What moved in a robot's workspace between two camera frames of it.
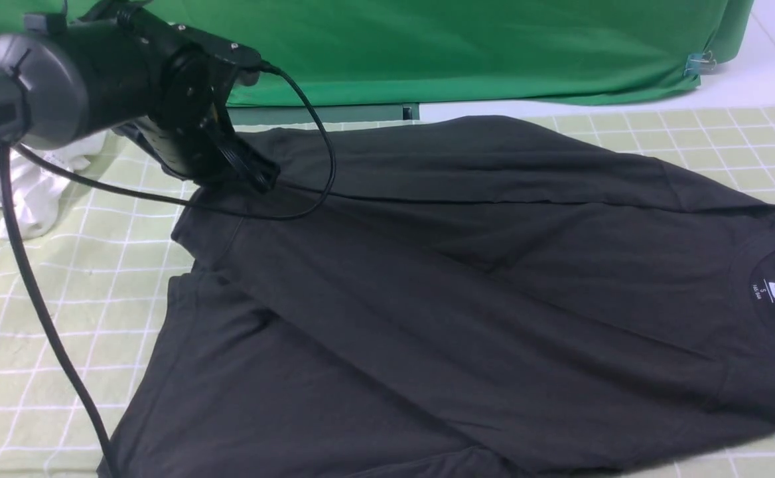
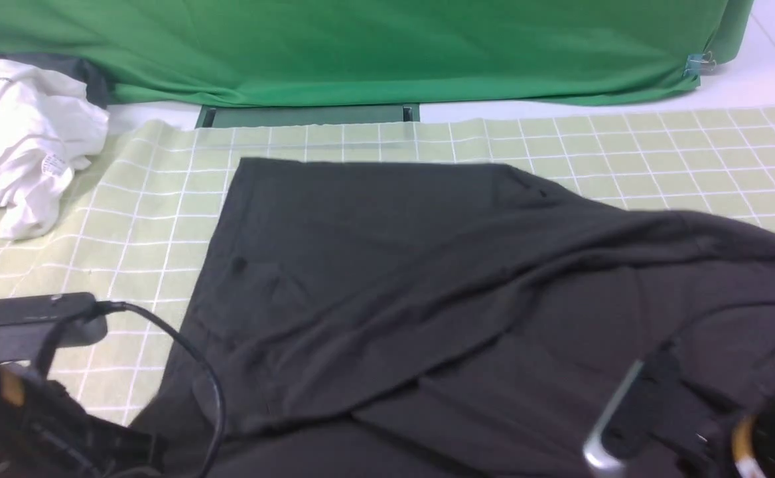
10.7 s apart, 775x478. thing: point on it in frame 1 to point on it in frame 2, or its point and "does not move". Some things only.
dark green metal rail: [299, 115] does not move
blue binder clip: [700, 62] does not move
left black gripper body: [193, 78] to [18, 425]
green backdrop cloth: [397, 51] does not move
